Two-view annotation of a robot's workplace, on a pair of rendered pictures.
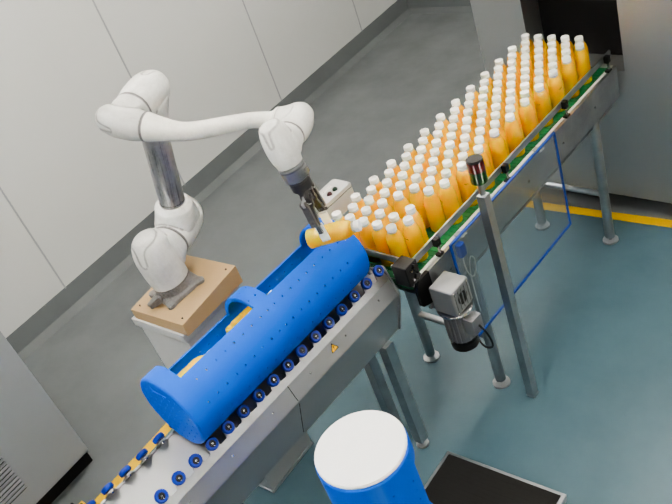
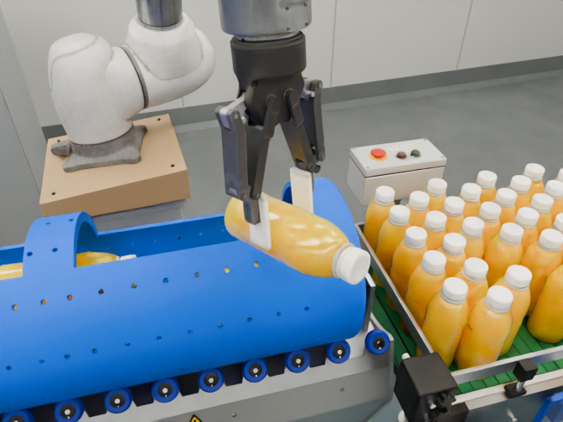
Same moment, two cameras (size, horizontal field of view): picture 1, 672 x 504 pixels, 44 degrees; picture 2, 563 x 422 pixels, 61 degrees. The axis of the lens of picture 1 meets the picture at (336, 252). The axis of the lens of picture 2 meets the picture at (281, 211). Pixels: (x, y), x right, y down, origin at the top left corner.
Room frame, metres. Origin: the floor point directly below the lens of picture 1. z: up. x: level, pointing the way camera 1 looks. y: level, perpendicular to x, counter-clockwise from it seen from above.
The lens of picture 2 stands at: (1.93, -0.17, 1.68)
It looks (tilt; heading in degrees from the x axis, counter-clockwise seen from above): 37 degrees down; 22
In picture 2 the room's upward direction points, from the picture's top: straight up
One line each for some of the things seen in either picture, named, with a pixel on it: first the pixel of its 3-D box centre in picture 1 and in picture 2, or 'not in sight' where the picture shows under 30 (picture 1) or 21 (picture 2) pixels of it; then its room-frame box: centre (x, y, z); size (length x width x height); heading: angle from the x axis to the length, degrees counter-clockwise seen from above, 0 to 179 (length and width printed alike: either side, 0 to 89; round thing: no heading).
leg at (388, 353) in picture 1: (404, 396); not in sight; (2.49, -0.05, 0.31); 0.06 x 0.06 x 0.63; 37
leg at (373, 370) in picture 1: (379, 385); not in sight; (2.60, 0.04, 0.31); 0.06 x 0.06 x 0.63; 37
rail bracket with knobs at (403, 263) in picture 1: (405, 272); (422, 388); (2.45, -0.21, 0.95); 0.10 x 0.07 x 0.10; 37
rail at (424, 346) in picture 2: (370, 252); (392, 292); (2.63, -0.12, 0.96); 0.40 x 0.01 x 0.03; 37
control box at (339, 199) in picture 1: (330, 203); (395, 170); (2.94, -0.05, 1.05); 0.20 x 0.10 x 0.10; 127
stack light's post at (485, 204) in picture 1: (510, 303); not in sight; (2.52, -0.58, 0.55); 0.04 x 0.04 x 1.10; 37
